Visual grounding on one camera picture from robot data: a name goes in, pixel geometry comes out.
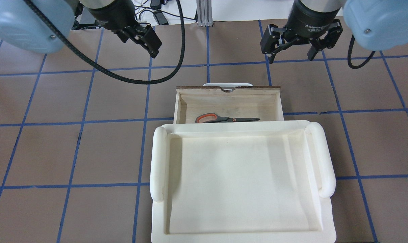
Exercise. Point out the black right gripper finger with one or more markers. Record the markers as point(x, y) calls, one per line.
point(271, 52)
point(316, 47)

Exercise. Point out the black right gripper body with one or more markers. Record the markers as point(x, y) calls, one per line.
point(310, 18)

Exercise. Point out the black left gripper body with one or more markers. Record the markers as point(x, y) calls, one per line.
point(106, 14)

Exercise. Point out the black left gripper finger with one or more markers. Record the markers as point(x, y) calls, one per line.
point(148, 39)

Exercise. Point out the wooden drawer with white handle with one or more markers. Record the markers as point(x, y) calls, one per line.
point(228, 100)

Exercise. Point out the grey orange handled scissors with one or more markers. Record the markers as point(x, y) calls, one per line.
point(214, 118)

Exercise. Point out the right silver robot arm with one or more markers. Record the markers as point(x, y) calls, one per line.
point(376, 25)

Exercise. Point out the black power brick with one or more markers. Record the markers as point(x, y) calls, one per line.
point(160, 18)

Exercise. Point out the white plastic tray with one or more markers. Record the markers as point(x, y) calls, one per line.
point(260, 182)

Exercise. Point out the aluminium frame post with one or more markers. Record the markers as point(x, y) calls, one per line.
point(204, 13)

